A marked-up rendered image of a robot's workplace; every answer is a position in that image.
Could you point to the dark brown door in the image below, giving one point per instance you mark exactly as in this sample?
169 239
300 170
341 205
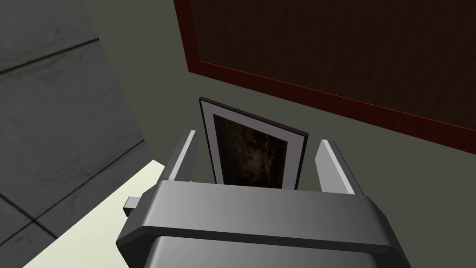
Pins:
334 44

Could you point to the black framed dark picture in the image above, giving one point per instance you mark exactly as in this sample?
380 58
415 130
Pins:
253 152

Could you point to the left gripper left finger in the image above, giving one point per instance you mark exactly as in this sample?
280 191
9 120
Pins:
184 158

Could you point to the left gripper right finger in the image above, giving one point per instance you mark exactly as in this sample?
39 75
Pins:
334 169

